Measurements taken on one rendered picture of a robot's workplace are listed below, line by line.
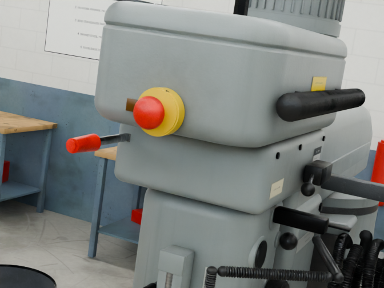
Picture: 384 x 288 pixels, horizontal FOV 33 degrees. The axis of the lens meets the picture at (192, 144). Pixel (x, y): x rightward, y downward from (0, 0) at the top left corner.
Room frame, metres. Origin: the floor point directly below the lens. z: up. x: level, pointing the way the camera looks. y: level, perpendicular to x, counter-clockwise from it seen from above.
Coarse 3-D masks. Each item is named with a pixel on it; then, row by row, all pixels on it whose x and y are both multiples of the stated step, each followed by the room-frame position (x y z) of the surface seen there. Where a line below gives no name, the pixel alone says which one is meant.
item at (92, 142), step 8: (80, 136) 0.82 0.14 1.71; (88, 136) 0.83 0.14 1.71; (96, 136) 0.84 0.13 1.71; (104, 136) 0.87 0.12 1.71; (112, 136) 0.89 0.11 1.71; (120, 136) 0.90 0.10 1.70; (128, 136) 0.92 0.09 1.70; (72, 144) 0.80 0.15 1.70; (80, 144) 0.80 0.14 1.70; (88, 144) 0.82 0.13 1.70; (96, 144) 0.83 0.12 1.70; (104, 144) 0.86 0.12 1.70; (72, 152) 0.80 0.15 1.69; (80, 152) 0.81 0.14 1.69
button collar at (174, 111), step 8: (152, 88) 0.79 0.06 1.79; (160, 88) 0.79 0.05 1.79; (168, 88) 0.80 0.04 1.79; (144, 96) 0.79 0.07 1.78; (152, 96) 0.79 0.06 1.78; (160, 96) 0.78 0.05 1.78; (168, 96) 0.78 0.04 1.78; (176, 96) 0.78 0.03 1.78; (168, 104) 0.78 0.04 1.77; (176, 104) 0.78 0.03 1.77; (168, 112) 0.78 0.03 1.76; (176, 112) 0.77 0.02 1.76; (184, 112) 0.79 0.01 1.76; (168, 120) 0.78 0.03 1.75; (176, 120) 0.77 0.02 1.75; (160, 128) 0.78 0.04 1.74; (168, 128) 0.78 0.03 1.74; (176, 128) 0.78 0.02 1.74; (160, 136) 0.78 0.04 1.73
